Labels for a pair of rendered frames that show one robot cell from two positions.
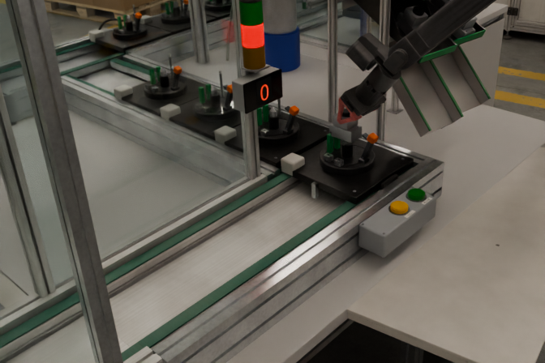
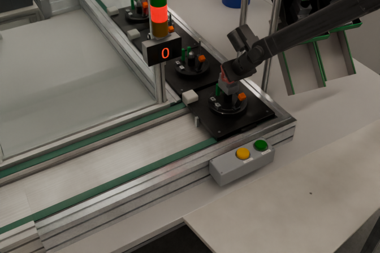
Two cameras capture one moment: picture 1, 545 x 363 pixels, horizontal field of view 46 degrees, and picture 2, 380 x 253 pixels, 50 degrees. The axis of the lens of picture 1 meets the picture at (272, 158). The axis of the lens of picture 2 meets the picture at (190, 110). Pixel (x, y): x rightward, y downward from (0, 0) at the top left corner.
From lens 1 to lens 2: 51 cm
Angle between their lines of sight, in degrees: 18
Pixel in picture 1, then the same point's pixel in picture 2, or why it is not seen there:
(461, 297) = (262, 230)
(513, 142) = (370, 105)
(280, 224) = (164, 142)
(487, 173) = (335, 129)
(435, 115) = (305, 81)
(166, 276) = (76, 165)
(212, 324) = (77, 215)
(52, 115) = not seen: outside the picture
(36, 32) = not seen: outside the picture
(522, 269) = (318, 218)
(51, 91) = not seen: outside the picture
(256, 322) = (115, 214)
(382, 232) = (221, 171)
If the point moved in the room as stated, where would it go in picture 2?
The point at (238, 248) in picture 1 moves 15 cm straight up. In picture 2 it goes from (129, 155) to (124, 122)
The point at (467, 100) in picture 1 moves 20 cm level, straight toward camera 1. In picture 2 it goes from (339, 70) to (319, 99)
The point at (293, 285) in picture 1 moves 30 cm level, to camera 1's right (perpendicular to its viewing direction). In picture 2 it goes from (148, 195) to (247, 217)
